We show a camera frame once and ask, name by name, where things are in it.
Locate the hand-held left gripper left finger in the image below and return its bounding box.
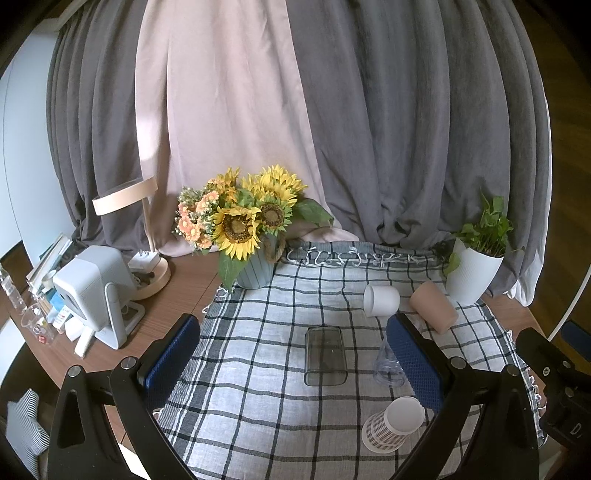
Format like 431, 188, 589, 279
46, 314, 202, 480

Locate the white curved tube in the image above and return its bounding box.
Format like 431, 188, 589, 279
547, 264, 591, 341

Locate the white cup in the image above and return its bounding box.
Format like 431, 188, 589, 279
363, 284, 401, 318

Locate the checked tablecloth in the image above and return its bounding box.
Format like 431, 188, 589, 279
151, 240, 546, 480

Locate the clear acrylic container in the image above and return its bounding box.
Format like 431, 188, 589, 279
20, 302, 57, 348
0, 262, 27, 311

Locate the pink curtain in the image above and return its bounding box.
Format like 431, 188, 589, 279
133, 0, 362, 258

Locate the sunflower bouquet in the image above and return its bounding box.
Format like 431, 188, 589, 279
172, 165, 336, 291

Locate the pink cup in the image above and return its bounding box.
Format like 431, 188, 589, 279
409, 280, 459, 335

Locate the row of books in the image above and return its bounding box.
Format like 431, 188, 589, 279
25, 233, 75, 297

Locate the white ribbed plant pot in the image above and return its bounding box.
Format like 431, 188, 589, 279
445, 237, 505, 306

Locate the green leafy plant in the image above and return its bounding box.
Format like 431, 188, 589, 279
442, 193, 526, 278

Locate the blue-grey ribbed vase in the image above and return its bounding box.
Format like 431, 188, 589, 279
235, 234, 288, 290

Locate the striped cushion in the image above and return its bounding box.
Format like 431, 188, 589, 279
6, 388, 51, 480

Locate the white sheer curtain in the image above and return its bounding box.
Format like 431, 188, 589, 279
504, 92, 554, 307

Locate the grey curtain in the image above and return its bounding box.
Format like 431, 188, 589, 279
285, 0, 553, 297
45, 0, 145, 256

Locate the dark transparent square cup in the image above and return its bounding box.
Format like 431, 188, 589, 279
304, 326, 348, 387

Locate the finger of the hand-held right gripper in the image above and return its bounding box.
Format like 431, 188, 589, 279
563, 320, 591, 350
515, 327, 579, 393

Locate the beige desk lamp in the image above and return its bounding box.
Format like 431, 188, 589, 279
92, 177, 172, 301

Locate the white power adapter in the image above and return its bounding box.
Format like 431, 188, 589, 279
128, 250, 160, 274

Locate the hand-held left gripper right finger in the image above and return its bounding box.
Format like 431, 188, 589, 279
385, 313, 542, 480

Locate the white projector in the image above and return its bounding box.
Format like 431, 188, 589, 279
52, 244, 147, 350

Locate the clear plastic cup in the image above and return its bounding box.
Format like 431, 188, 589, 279
373, 332, 407, 390

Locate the checkered paper cup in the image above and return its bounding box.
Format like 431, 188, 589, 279
361, 395, 426, 453

